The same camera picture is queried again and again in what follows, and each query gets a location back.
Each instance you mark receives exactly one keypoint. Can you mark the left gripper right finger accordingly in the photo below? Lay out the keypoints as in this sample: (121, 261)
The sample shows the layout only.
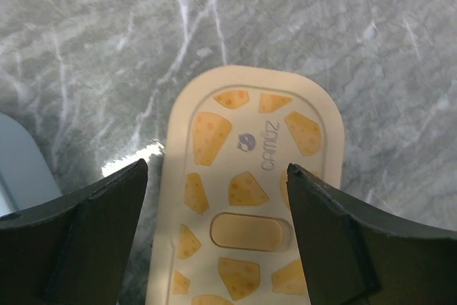
(354, 253)

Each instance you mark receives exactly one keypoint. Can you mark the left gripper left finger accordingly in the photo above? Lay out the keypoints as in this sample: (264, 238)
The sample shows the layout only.
(73, 249)

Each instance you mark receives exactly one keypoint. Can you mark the blue lunch box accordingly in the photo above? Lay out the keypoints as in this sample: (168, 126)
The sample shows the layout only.
(26, 179)

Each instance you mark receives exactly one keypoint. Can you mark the beige patterned lid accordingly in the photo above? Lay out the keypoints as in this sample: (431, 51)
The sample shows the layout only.
(224, 230)

